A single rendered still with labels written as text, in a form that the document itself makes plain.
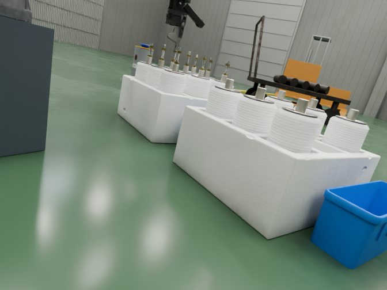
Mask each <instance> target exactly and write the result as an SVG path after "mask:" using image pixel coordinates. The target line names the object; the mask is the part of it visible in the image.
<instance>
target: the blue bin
mask: <svg viewBox="0 0 387 290"><path fill-rule="evenodd" d="M324 197H325V198H324V201H323V204H322V206H321V209H320V213H319V215H318V218H317V221H316V224H315V227H314V229H313V232H312V236H311V238H310V240H311V242H312V243H314V244H315V245H316V246H318V247H319V248H320V249H322V250H324V251H325V252H326V253H328V254H329V255H330V256H332V257H333V258H334V259H336V260H337V261H339V262H340V263H341V264H343V265H344V266H346V267H348V268H350V269H355V268H356V267H358V266H360V265H361V264H364V263H365V262H367V261H369V260H370V259H372V258H374V257H376V256H378V255H379V254H381V253H383V252H385V251H387V182H384V181H372V182H365V183H361V184H353V185H346V186H340V187H335V188H328V189H326V190H325V192H324Z"/></svg>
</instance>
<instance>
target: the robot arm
mask: <svg viewBox="0 0 387 290"><path fill-rule="evenodd" d="M179 2H181V4H180V3H179ZM185 3H186V5H185ZM189 3H191V0H170V2H169V7H168V13H167V14H166V15H167V16H166V24H169V25H171V26H176V27H175V28H174V30H173V32H172V33H169V34H168V35H167V38H168V39H169V40H171V41H173V42H174V43H175V48H176V50H177V49H178V47H179V46H180V43H181V39H182V36H183V31H184V27H185V23H186V20H187V15H189V17H190V18H191V19H192V20H193V22H194V23H195V25H196V26H197V27H198V28H203V27H204V25H205V23H204V22H203V20H202V19H201V18H200V17H199V16H198V15H197V14H196V13H195V12H194V10H193V9H192V8H191V7H190V5H189ZM0 16H2V17H7V18H11V19H14V20H19V21H23V22H28V23H32V12H31V7H30V5H29V1H28V0H0Z"/></svg>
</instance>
